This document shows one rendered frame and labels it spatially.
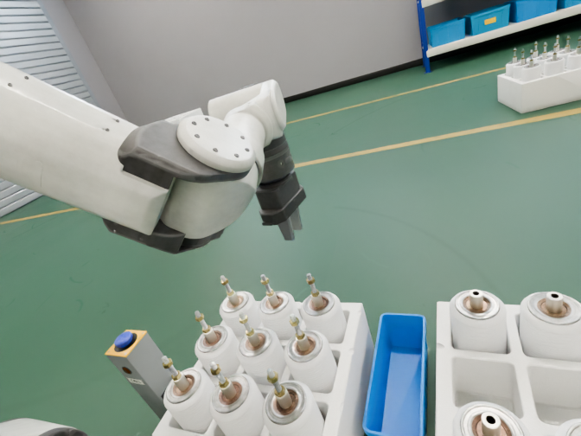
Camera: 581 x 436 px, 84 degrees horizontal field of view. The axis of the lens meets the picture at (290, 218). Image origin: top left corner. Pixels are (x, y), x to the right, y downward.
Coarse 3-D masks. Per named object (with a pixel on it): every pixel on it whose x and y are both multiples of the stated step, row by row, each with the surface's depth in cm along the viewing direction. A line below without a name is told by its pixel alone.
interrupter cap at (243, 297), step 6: (240, 294) 87; (246, 294) 86; (228, 300) 87; (240, 300) 85; (246, 300) 84; (222, 306) 85; (228, 306) 84; (234, 306) 84; (240, 306) 83; (228, 312) 82
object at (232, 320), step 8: (248, 304) 84; (256, 304) 87; (224, 312) 83; (248, 312) 83; (256, 312) 86; (224, 320) 84; (232, 320) 82; (248, 320) 83; (256, 320) 85; (232, 328) 84; (240, 328) 83; (240, 336) 85
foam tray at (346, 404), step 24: (360, 312) 79; (360, 336) 76; (336, 360) 74; (360, 360) 74; (216, 384) 73; (336, 384) 65; (360, 384) 73; (336, 408) 60; (360, 408) 71; (168, 432) 67; (216, 432) 65; (264, 432) 61; (336, 432) 57; (360, 432) 69
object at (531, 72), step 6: (528, 66) 195; (534, 66) 190; (540, 66) 191; (522, 72) 196; (528, 72) 192; (534, 72) 191; (540, 72) 192; (522, 78) 197; (528, 78) 194; (534, 78) 193
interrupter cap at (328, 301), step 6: (324, 294) 77; (330, 294) 76; (306, 300) 77; (312, 300) 77; (324, 300) 76; (330, 300) 75; (306, 306) 76; (312, 306) 75; (324, 306) 74; (330, 306) 73; (306, 312) 74; (312, 312) 73; (318, 312) 73; (324, 312) 72
